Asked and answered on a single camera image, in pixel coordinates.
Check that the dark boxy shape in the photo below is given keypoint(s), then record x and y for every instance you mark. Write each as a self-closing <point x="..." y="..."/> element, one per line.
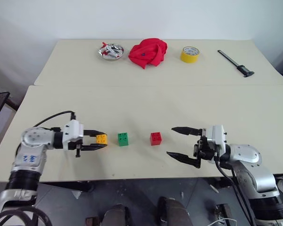
<point x="225" y="213"/>

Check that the red studded cube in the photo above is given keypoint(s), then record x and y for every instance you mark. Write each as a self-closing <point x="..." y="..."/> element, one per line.
<point x="156" y="139"/>

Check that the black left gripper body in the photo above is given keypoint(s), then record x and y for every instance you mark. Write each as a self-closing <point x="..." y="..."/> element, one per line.
<point x="78" y="150"/>

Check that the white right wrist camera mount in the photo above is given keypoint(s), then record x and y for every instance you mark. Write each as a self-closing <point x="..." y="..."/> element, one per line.
<point x="217" y="137"/>

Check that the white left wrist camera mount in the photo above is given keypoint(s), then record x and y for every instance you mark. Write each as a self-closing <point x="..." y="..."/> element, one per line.
<point x="73" y="129"/>

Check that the red and white small parts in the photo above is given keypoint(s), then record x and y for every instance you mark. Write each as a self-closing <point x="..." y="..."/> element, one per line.
<point x="110" y="51"/>

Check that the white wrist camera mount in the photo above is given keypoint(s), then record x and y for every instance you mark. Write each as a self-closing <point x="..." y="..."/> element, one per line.
<point x="73" y="129"/>
<point x="217" y="137"/>

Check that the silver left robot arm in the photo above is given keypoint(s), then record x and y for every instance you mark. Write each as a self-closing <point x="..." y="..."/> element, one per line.
<point x="31" y="150"/>

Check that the shiny metal bowl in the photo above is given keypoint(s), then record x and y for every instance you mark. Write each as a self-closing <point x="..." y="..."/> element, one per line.
<point x="102" y="56"/>

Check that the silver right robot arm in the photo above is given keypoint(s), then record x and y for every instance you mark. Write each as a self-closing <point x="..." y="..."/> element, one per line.
<point x="252" y="164"/>

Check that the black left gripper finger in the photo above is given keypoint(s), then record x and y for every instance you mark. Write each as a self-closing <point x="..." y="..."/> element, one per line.
<point x="90" y="133"/>
<point x="94" y="147"/>

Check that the crumpled red cloth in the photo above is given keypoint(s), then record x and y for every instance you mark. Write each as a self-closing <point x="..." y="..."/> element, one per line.
<point x="148" y="53"/>

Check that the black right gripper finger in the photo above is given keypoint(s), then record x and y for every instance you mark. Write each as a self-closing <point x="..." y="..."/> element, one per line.
<point x="184" y="159"/>
<point x="187" y="130"/>

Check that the white crumpled paper scrap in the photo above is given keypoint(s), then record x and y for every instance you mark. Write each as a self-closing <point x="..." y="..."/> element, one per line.
<point x="77" y="194"/>

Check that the yellow tape roll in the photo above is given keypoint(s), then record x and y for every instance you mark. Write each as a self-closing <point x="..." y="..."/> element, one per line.
<point x="189" y="58"/>

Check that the green studded cube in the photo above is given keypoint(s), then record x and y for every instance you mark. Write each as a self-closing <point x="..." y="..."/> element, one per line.
<point x="123" y="139"/>

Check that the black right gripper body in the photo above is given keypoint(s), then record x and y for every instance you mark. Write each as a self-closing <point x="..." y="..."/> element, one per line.
<point x="205" y="150"/>

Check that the black digital caliper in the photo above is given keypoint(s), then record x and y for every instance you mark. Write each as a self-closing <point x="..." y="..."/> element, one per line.
<point x="241" y="67"/>

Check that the yellow studded cube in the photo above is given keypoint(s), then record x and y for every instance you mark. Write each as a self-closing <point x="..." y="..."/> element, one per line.
<point x="102" y="139"/>

